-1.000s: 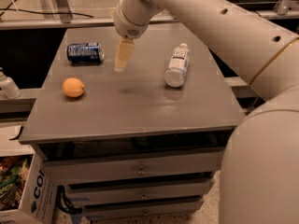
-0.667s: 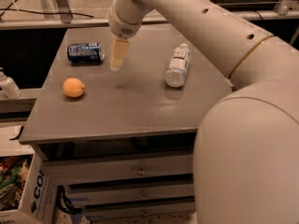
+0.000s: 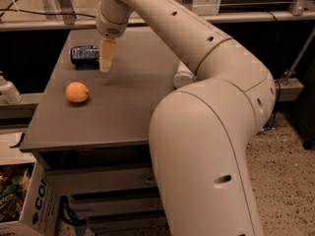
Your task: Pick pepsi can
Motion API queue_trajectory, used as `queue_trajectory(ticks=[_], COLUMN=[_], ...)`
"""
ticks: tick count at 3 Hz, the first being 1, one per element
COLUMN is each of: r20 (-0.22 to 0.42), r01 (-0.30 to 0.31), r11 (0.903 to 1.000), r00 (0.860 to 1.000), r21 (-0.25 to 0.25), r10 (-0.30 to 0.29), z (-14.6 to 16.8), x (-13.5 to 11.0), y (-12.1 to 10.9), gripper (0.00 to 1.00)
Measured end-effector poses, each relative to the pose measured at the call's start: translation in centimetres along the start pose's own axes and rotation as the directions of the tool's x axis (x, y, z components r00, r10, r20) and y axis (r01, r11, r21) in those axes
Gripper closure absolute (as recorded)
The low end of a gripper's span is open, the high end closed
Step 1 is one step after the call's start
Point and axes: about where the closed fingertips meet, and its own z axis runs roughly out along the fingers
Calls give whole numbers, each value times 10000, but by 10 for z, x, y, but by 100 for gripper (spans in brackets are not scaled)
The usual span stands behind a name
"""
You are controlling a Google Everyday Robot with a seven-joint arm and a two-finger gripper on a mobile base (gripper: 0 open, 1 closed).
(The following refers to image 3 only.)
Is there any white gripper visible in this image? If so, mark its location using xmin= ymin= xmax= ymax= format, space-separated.
xmin=95 ymin=0 xmax=133 ymax=73

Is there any blue pepsi can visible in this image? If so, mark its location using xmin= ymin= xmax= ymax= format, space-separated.
xmin=69 ymin=45 xmax=99 ymax=66

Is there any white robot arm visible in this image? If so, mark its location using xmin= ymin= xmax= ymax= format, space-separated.
xmin=96 ymin=0 xmax=276 ymax=236

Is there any orange fruit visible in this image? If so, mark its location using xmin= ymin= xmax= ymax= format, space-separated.
xmin=65 ymin=82 xmax=90 ymax=103

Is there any clear plastic water bottle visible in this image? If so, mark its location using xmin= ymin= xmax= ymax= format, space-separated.
xmin=173 ymin=62 xmax=196 ymax=89

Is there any grey drawer cabinet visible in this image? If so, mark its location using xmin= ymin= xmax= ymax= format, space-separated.
xmin=19 ymin=26 xmax=185 ymax=233

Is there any top grey drawer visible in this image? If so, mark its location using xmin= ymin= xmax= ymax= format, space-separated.
xmin=46 ymin=163 xmax=157 ymax=196

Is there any grey drawer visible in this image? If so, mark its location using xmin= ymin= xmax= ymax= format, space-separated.
xmin=88 ymin=210 xmax=167 ymax=233
xmin=46 ymin=163 xmax=157 ymax=196
xmin=70 ymin=193 xmax=163 ymax=217

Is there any middle grey drawer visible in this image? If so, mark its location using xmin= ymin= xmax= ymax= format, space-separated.
xmin=70 ymin=193 xmax=163 ymax=217

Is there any white cardboard box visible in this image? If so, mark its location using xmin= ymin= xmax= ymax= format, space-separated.
xmin=0 ymin=162 xmax=60 ymax=236

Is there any bottom grey drawer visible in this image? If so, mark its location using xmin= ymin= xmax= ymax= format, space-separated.
xmin=88 ymin=210 xmax=167 ymax=233

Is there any black cable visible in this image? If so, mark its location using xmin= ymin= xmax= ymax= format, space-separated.
xmin=0 ymin=0 xmax=99 ymax=21

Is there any metal rail frame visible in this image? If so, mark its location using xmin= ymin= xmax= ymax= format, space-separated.
xmin=0 ymin=0 xmax=315 ymax=31

